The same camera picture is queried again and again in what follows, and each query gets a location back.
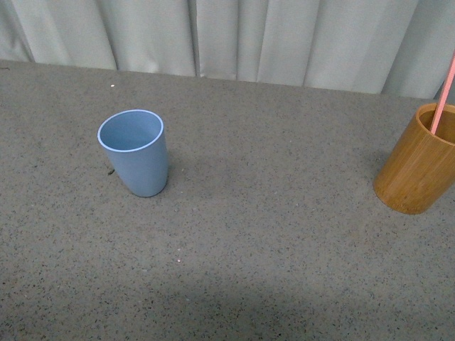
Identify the blue plastic cup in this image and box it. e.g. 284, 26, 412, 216
97, 109, 168, 197

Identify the pink chopstick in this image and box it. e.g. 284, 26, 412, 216
430, 52, 455, 135

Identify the bamboo chopstick holder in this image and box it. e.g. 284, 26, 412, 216
373, 103, 454, 214

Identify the white curtain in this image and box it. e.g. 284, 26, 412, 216
1, 1, 454, 98

